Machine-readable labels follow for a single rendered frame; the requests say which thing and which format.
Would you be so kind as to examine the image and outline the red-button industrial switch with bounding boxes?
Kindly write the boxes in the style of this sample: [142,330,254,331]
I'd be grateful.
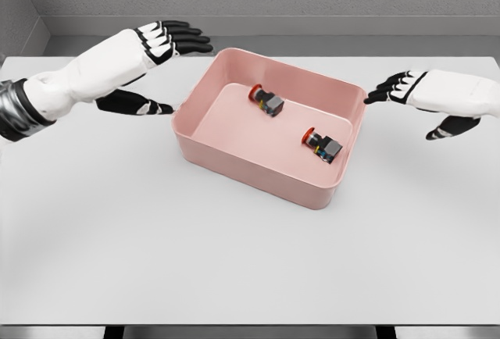
[302,126,344,166]
[248,84,285,119]

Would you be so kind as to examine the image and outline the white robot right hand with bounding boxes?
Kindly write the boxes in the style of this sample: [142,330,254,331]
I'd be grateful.
[363,68,500,141]

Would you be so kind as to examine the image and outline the pink rectangular basket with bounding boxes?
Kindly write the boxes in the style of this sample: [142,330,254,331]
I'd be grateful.
[170,47,368,212]

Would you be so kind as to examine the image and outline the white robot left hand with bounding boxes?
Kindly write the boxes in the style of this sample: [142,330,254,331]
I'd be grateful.
[71,20,214,117]

